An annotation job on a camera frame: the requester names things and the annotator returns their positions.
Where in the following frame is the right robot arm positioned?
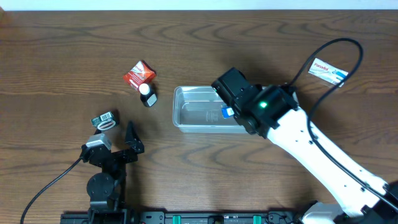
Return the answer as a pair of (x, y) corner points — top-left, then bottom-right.
(211, 68), (397, 223)

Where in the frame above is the small green black box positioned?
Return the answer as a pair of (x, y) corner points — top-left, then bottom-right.
(91, 111), (119, 131)

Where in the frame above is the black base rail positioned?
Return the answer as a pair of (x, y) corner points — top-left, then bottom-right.
(60, 210), (299, 224)

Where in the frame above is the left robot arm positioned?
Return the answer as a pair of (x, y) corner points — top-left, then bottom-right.
(80, 121), (144, 213)

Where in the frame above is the blue Kool Fever box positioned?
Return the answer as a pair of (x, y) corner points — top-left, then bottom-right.
(221, 107), (234, 119)

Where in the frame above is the black cable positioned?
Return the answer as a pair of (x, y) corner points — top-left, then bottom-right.
(20, 157), (84, 224)
(287, 37), (398, 206)

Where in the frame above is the dark bottle white cap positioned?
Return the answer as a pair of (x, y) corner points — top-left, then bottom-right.
(139, 83), (157, 107)

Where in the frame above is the left black cable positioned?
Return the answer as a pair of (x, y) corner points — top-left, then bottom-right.
(20, 157), (84, 224)

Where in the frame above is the clear plastic container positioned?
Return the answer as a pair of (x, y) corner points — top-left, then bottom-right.
(172, 86), (246, 134)

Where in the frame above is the right black cable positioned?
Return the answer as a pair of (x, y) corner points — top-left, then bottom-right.
(287, 37), (398, 206)

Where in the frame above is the white Panadol box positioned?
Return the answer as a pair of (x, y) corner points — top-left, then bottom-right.
(308, 58), (348, 88)

